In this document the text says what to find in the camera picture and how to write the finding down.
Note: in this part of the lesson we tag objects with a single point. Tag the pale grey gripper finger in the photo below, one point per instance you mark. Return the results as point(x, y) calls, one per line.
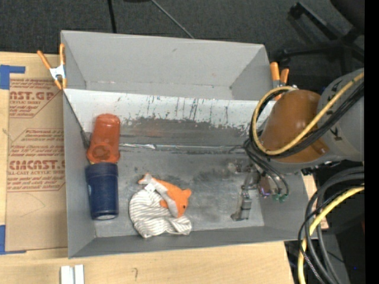
point(248, 181)
point(245, 207)

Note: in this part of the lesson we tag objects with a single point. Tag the grey metal bin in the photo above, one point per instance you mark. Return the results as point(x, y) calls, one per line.
point(189, 170)

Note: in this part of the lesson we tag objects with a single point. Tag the orange toy fish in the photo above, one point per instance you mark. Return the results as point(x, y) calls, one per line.
point(176, 195)

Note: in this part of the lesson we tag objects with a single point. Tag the white striped cloth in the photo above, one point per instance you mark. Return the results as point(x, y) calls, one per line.
point(148, 214)

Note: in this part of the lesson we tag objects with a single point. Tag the dark blue cup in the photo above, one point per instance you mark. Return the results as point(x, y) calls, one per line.
point(102, 188)

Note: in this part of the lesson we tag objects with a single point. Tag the orange plastic cup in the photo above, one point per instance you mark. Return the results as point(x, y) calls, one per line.
point(105, 135)

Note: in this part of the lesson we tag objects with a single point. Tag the brown cardboard board, red print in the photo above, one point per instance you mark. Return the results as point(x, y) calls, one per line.
point(35, 206)

